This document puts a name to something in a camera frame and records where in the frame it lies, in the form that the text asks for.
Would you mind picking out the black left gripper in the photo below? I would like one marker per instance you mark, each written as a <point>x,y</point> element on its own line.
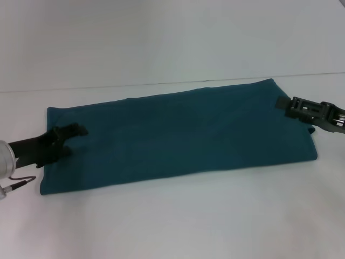
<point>35,149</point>

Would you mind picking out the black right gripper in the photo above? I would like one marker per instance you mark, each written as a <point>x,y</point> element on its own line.
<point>331,116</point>

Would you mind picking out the teal t-shirt with FREE print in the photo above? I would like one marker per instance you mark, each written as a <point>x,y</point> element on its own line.
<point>175,135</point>

